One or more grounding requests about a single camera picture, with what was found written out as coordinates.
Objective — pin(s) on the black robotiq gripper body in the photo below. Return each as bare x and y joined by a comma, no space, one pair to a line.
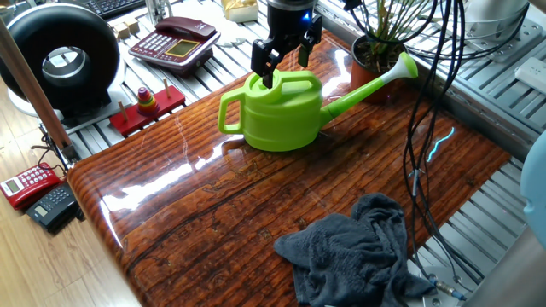
290,23

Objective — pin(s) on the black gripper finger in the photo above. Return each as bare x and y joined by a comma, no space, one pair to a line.
311,36
261,57

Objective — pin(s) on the green plastic watering can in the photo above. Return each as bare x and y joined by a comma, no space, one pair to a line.
281,115

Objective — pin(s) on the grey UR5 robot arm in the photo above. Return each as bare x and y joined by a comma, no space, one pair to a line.
535,192

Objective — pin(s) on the green plant in terracotta pot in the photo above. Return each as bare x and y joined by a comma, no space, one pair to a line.
362,77

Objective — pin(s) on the gold wrapped box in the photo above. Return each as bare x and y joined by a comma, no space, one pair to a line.
241,10

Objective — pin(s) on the maroon desk telephone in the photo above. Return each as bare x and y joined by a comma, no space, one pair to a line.
179,47

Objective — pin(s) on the clear glass jar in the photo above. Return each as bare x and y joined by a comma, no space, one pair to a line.
158,10

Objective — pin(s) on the small wooden block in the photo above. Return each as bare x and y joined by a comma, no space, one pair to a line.
133,24
122,31

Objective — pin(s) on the red peg tower base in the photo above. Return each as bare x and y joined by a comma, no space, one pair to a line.
128,123

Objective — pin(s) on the black computer keyboard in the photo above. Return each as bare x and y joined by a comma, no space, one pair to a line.
111,6

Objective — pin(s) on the glossy brown wooden board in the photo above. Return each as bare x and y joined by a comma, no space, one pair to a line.
213,213

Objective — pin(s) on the grey perforated metal plate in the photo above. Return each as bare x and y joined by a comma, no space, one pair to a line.
524,36

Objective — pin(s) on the dark grey towel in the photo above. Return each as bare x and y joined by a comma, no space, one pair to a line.
341,256

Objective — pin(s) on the white power strip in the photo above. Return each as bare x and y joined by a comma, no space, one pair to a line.
533,74

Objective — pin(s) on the black telephone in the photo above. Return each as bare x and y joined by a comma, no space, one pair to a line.
51,206

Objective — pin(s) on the red telephone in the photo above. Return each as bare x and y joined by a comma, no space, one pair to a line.
25,183

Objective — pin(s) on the brown angled frame pole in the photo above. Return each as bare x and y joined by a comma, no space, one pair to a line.
30,81

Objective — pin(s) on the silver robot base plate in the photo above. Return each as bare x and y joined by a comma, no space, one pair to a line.
435,300

